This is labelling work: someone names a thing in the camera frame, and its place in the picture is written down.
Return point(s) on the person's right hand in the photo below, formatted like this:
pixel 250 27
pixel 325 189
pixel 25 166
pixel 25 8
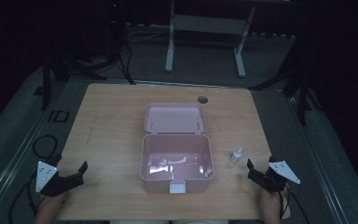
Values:
pixel 270 200

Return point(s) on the white metal stand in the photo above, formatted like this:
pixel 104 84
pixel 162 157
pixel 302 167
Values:
pixel 205 25

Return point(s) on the small white dropper bottle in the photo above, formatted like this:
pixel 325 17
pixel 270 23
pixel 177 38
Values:
pixel 236 156

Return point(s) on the pink plastic box with lid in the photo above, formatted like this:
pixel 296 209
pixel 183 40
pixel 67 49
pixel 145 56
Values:
pixel 176 155

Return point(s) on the person's left hand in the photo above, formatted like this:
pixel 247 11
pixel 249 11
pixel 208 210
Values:
pixel 59 199

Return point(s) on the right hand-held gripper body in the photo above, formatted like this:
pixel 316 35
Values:
pixel 282 171

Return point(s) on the black tripod stand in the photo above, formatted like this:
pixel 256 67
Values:
pixel 298 90

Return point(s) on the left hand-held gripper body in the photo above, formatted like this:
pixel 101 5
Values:
pixel 46 174

